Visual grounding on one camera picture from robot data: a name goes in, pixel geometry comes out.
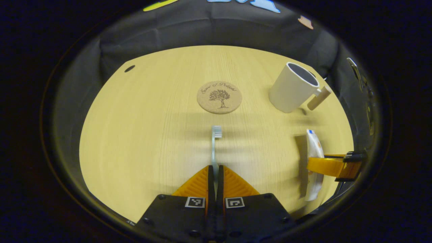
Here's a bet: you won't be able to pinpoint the round cork coaster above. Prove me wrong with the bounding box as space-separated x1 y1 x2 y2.
197 81 243 114

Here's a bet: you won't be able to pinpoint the pale green toothbrush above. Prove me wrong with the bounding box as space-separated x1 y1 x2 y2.
211 126 223 196

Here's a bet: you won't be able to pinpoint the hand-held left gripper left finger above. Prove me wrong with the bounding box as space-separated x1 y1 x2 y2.
137 165 216 243

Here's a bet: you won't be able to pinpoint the white toothpaste tube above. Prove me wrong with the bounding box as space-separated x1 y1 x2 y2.
305 129 325 201

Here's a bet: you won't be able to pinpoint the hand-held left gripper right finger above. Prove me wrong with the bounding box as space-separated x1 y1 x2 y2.
216 165 294 243

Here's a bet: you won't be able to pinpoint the white cup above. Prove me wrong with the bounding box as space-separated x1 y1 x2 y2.
269 62 332 113

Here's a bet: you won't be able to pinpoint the wooden desktop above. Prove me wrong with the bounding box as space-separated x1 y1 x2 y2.
79 46 354 223

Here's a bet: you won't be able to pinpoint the black backdrop cloth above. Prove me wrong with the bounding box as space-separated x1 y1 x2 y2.
54 0 372 152

